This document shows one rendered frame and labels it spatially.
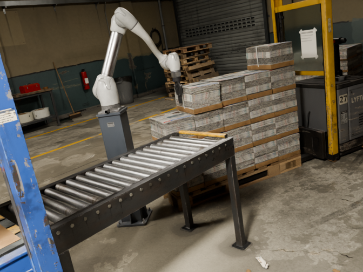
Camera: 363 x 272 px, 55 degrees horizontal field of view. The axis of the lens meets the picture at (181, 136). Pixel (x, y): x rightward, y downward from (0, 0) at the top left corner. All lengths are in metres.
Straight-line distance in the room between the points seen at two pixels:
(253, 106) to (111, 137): 1.36
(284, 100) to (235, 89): 0.58
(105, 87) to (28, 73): 6.65
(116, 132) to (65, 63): 7.08
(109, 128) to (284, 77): 1.76
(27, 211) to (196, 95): 2.04
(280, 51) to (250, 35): 7.06
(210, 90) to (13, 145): 2.12
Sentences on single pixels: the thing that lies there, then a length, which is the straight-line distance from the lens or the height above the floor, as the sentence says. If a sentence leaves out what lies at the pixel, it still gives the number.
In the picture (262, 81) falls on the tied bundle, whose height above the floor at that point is 0.98.
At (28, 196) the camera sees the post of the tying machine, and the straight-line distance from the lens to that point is 1.28.
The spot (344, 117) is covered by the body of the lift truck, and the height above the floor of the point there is 0.43.
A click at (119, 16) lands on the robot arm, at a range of 2.97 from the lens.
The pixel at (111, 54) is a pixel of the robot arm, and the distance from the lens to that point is 3.08.
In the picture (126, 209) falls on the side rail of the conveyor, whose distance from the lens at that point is 1.76.
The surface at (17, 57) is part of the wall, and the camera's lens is 9.36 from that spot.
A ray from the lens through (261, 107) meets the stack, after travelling 3.43.
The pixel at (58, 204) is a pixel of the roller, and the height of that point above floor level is 0.80.
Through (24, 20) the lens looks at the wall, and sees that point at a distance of 9.58.
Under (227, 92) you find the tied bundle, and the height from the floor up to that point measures 0.95.
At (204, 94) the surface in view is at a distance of 3.05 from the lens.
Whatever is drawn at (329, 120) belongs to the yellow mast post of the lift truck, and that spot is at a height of 0.46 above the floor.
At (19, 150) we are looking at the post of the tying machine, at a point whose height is 1.20.
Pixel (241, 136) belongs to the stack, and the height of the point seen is 0.52.
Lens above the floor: 1.45
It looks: 15 degrees down
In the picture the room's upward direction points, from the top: 9 degrees counter-clockwise
